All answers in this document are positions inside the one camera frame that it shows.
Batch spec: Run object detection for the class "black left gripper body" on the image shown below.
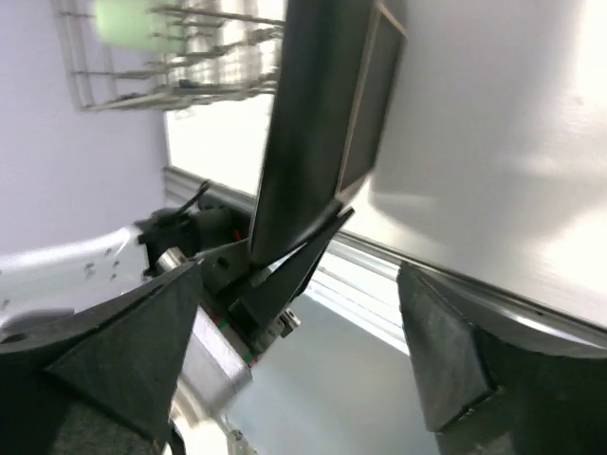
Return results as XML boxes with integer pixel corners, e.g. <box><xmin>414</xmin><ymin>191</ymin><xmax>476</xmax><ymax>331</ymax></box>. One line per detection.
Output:
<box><xmin>179</xmin><ymin>236</ymin><xmax>303</xmax><ymax>413</ymax></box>

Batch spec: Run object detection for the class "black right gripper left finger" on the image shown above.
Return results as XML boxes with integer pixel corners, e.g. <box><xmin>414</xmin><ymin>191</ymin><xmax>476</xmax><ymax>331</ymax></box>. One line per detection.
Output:
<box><xmin>1</xmin><ymin>263</ymin><xmax>201</xmax><ymax>454</ymax></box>

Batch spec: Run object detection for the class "grey wire dish rack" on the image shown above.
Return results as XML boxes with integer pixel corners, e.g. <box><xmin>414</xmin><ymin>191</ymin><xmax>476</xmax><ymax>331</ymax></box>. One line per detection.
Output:
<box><xmin>51</xmin><ymin>0</ymin><xmax>286</xmax><ymax>112</ymax></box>

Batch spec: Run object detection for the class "black square floral plate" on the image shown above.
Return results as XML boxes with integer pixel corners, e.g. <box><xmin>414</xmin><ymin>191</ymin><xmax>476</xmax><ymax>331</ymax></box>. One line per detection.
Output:
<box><xmin>249</xmin><ymin>1</ymin><xmax>407</xmax><ymax>265</ymax></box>

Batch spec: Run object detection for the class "light green cup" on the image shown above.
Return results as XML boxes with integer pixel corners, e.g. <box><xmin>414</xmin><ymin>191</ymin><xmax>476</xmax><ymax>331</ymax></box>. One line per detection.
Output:
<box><xmin>91</xmin><ymin>0</ymin><xmax>186</xmax><ymax>53</ymax></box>

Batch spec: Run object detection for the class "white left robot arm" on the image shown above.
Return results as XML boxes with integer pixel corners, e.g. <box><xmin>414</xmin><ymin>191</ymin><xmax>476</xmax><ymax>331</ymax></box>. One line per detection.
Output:
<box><xmin>1</xmin><ymin>180</ymin><xmax>353</xmax><ymax>428</ymax></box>

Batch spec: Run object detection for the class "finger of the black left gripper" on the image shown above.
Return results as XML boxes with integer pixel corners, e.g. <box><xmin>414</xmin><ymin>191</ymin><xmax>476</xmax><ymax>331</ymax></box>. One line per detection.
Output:
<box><xmin>230</xmin><ymin>208</ymin><xmax>355</xmax><ymax>327</ymax></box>
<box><xmin>196</xmin><ymin>239</ymin><xmax>266</xmax><ymax>297</ymax></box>

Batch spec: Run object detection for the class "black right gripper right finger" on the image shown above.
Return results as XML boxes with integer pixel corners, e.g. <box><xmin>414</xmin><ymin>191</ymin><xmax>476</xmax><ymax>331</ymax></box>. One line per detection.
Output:
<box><xmin>396</xmin><ymin>262</ymin><xmax>606</xmax><ymax>454</ymax></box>

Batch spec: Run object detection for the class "aluminium table front rail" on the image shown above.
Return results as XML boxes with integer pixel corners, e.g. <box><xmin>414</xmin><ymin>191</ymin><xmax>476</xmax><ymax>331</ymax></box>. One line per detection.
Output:
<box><xmin>163</xmin><ymin>165</ymin><xmax>607</xmax><ymax>356</ymax></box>

